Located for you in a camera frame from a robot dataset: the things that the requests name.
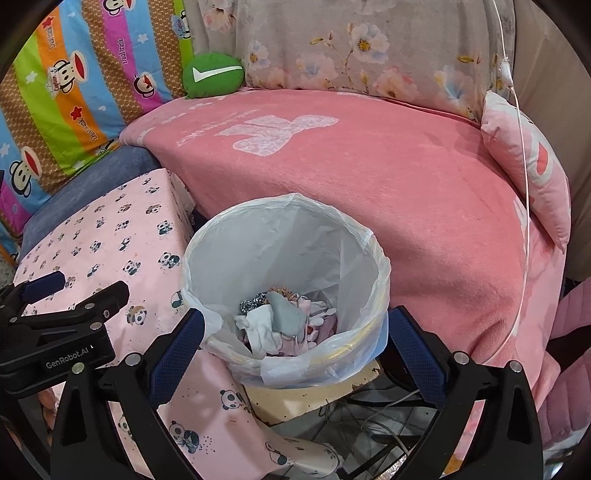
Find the dark red scrunchie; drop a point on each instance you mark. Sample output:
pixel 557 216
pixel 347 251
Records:
pixel 310 331

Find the pink padded chair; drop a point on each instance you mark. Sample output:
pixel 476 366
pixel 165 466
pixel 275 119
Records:
pixel 572 360

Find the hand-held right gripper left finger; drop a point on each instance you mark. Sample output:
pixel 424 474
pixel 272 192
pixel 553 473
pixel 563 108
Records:
pixel 178 355

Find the grey cloth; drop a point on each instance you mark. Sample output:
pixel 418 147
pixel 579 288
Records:
pixel 288 318

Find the pink panda print cloth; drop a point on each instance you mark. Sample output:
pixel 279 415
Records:
pixel 115 230

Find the colourful monkey striped pillow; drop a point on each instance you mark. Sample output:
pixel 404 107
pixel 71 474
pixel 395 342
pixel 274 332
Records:
pixel 69 69

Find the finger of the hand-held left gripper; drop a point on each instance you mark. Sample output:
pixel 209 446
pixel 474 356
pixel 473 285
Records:
pixel 41 284
pixel 101 302

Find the round waste bin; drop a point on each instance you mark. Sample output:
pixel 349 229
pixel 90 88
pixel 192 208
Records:
pixel 355 348

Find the white glove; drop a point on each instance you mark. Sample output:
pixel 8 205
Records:
pixel 258 327

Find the leopard print scrunchie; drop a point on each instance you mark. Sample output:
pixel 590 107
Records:
pixel 251 303

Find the green round cushion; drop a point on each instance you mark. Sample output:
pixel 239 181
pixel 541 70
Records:
pixel 212 76

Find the pink printed pillow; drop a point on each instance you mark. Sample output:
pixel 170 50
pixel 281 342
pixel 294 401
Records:
pixel 531 161

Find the blue seat cushion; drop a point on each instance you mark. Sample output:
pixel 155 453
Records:
pixel 92 184

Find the pink blanket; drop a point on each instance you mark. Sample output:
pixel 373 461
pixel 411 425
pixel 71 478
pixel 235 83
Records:
pixel 369 184

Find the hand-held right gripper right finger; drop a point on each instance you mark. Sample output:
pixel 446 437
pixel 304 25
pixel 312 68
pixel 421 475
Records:
pixel 415 357

